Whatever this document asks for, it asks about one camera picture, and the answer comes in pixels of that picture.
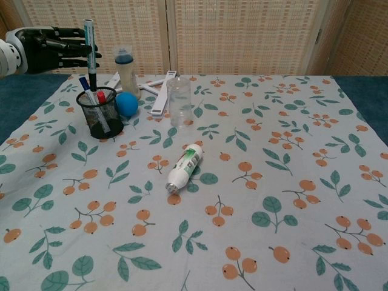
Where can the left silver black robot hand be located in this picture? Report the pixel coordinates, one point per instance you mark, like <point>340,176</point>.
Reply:
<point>42,51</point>

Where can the black capped green label marker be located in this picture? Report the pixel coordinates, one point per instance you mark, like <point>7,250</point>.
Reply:
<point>90,39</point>

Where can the blue capped marker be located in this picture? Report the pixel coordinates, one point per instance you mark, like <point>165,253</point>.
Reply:
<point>95,103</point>

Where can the red capped marker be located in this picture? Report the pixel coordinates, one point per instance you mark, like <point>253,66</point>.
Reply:
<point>101,98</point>

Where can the black mesh pen holder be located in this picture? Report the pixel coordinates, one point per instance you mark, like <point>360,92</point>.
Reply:
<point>103,121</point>

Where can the milky bottle with blue cap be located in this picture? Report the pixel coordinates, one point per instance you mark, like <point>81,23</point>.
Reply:
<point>128,78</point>

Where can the blue ball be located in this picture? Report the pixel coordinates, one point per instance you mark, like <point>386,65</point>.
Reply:
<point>128,104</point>

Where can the white folding laptop stand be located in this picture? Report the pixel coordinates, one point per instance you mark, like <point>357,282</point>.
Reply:
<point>160,100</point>

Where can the clear plastic cup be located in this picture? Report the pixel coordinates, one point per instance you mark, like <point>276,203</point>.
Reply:
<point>179,103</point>

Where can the white bottle with green label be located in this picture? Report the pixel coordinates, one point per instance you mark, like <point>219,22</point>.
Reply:
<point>185,169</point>

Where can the bamboo folding screen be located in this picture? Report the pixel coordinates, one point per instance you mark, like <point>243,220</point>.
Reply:
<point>227,33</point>

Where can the floral fruit print tablecloth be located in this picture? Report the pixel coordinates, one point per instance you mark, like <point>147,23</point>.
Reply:
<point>242,188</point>

